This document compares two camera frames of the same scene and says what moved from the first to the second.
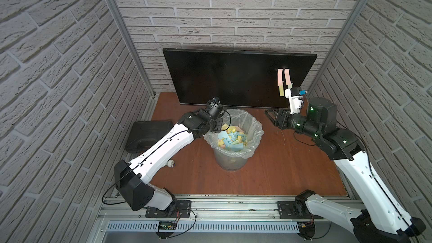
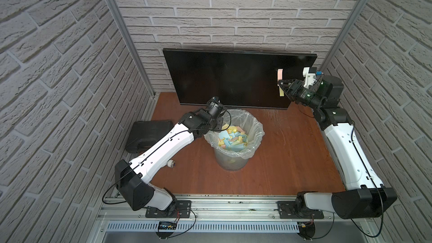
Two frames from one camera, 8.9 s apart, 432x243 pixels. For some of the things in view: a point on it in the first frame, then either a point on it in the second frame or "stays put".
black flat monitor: x=234 y=79 stays put
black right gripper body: x=295 y=122 -> x=305 y=95
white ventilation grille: x=152 y=226 stays put
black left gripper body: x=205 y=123 stays put
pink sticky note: x=280 y=77 stays put
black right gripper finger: x=274 y=115 -> x=286 y=84
